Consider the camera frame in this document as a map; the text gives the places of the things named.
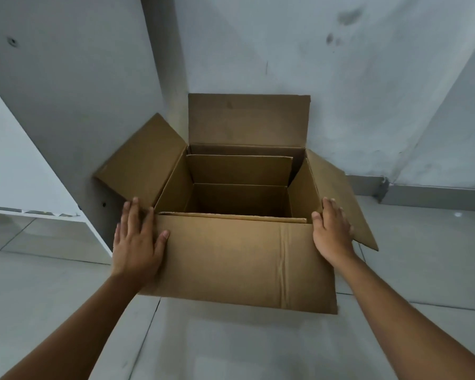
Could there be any grey baseboard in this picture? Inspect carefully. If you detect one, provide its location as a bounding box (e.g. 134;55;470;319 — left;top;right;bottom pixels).
346;175;475;213

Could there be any person's right forearm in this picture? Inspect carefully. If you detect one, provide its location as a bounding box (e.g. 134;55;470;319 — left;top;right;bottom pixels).
332;253;475;380

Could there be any person's right hand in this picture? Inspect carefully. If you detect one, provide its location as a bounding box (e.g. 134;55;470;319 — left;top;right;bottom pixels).
311;197;357;267

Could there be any large brown cardboard box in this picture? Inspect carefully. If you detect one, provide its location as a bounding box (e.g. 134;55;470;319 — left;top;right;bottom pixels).
93;93;379;315

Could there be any white cabinet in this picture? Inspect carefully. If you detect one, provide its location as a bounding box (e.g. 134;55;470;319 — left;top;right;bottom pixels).
0;75;114;258

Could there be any person's left forearm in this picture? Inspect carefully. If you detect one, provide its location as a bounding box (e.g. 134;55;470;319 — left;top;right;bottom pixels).
0;273;145;380

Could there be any person's left hand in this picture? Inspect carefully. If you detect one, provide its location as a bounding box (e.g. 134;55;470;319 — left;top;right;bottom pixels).
110;197;171;288

